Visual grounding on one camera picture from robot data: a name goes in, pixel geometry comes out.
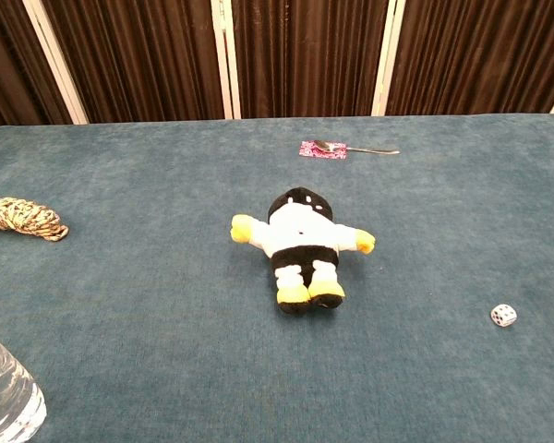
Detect blue table cloth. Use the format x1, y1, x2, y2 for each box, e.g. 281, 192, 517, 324
0, 113, 554, 443

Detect coiled camouflage rope bundle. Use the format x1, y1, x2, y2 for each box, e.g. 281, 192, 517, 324
0, 185, 70, 243

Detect white die black dots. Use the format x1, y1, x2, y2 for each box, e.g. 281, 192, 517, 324
490, 304, 518, 329

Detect silver metal spoon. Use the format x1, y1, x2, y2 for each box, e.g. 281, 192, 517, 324
313, 139, 401, 156

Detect black white yellow plush doll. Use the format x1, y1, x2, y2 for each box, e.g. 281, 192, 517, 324
230, 186, 377, 316

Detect white-framed brown curtain partition screen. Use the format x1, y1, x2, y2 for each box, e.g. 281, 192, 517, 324
0, 0, 554, 132

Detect clear plastic water bottle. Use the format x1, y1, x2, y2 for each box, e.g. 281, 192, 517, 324
0, 325, 48, 443

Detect pink patterned packet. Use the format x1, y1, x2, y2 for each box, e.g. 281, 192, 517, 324
299, 140, 348, 161

